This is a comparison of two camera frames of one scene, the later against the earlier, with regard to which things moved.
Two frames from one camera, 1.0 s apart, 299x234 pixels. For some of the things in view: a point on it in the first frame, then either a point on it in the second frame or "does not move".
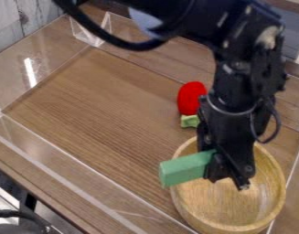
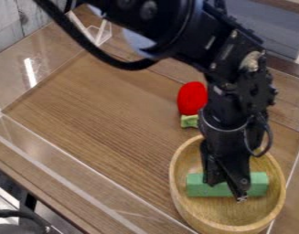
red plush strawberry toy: [189, 93] does not move
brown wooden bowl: [215, 207] does not move
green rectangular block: [184, 169] → [199, 189]
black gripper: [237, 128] does not move
